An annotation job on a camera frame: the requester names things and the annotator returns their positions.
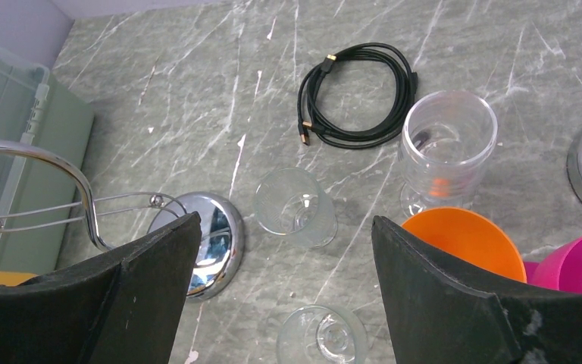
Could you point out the clear tumbler glass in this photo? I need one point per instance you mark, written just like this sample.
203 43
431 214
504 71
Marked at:
446 143

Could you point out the pink wine glass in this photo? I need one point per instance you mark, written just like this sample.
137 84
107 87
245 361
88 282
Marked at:
561 270

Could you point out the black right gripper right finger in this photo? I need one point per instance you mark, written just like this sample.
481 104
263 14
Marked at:
441 309

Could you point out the orange wine glass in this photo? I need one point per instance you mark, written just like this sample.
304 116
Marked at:
470 237

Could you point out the clear wine glass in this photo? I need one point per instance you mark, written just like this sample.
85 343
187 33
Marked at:
290 203
322 334

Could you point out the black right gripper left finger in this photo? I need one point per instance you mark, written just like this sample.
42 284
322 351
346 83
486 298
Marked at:
121 306

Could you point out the clear plastic storage box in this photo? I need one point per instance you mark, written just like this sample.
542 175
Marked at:
36 109

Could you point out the chrome wine glass rack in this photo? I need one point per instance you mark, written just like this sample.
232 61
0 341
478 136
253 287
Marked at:
111 221

